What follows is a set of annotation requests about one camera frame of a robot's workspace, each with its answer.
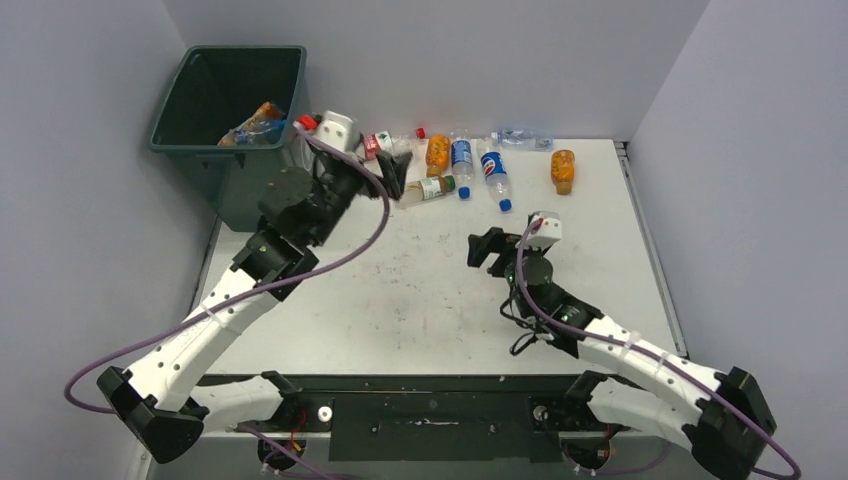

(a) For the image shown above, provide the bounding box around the red label bottle back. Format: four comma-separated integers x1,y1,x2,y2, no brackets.
362,128,426,161

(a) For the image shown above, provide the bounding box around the clear crushed bottle back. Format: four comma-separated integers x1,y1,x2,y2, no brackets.
490,128,554,152

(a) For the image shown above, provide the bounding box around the dark green plastic bin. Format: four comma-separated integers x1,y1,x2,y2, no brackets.
148,45,311,232

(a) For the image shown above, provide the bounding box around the blue label water bottle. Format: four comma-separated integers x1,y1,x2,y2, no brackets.
451,136,475,200

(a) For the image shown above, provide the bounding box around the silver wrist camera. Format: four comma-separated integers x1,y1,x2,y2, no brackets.
313,110,361,153
526,211,562,250

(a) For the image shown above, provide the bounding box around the light blue label bottle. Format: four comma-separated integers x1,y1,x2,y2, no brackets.
240,120,285,145

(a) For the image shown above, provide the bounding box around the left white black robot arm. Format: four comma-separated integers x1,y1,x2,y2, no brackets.
97,151,413,464

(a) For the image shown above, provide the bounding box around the orange crushed bottle back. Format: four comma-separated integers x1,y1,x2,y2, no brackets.
217,102,286,147

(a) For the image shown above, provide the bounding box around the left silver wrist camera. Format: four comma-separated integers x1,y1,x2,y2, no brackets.
313,110,361,153

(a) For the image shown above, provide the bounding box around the small orange bottle right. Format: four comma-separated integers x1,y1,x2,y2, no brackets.
550,149,576,195

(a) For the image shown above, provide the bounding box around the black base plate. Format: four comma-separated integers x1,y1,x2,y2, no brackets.
248,375,610,463

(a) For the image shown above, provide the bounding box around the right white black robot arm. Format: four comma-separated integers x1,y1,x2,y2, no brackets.
467,227,776,479

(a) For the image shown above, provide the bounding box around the brown stained bottle green cap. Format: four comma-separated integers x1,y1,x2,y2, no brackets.
397,175,456,209

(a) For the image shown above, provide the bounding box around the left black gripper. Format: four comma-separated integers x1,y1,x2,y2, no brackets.
304,131,407,247

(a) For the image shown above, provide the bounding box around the small orange juice bottle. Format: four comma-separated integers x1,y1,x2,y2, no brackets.
425,135,451,177

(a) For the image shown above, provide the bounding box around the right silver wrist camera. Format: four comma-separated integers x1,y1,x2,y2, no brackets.
526,211,562,250

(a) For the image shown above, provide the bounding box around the Pepsi bottle blue cap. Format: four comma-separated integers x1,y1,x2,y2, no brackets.
476,137,513,213

